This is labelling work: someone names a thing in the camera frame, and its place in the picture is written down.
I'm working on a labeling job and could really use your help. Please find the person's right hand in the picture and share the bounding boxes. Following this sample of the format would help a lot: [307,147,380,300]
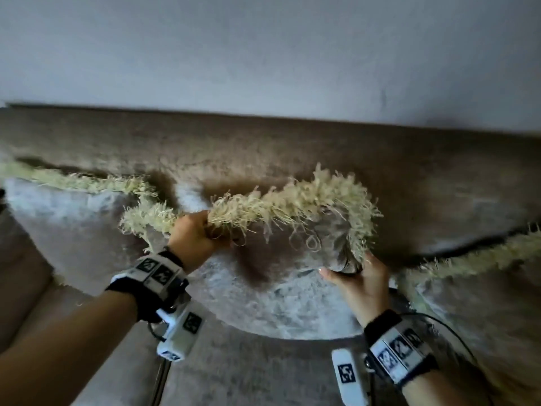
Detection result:
[319,251,392,328]

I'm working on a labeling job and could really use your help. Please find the person's left hand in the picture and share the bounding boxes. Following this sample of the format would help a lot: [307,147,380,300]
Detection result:
[168,210,232,274]

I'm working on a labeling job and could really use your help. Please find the grey cushion with cream fringe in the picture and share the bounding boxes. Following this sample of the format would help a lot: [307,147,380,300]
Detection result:
[0,160,384,341]
[399,224,541,406]

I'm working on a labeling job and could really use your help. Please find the person's right forearm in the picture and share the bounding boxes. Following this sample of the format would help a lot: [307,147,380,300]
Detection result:
[401,369,471,406]

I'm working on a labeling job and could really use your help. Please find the person's left forearm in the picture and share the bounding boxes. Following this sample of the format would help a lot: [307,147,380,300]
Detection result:
[0,289,139,406]

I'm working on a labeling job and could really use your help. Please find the black left wristband with markers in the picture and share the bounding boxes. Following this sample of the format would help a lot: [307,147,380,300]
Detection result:
[105,248,190,324]

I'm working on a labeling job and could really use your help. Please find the black wristband with markers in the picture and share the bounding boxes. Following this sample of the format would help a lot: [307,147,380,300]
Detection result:
[363,309,439,389]
[105,248,190,324]

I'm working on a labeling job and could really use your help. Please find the black right wristband with markers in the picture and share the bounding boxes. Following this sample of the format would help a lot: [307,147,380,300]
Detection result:
[363,309,439,389]

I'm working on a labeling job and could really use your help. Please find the brown fabric sofa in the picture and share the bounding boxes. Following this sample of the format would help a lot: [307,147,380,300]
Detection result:
[0,102,541,406]

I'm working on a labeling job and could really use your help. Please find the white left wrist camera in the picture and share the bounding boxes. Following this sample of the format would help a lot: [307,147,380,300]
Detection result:
[156,305,204,362]

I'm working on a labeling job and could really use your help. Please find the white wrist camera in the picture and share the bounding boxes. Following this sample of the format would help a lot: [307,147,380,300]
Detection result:
[331,348,372,406]
[156,305,204,362]

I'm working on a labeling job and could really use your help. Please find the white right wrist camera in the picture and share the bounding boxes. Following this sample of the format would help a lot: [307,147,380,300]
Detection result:
[331,348,372,406]

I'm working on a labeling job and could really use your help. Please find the black left camera cable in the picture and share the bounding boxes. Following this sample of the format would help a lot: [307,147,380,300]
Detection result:
[147,321,171,406]

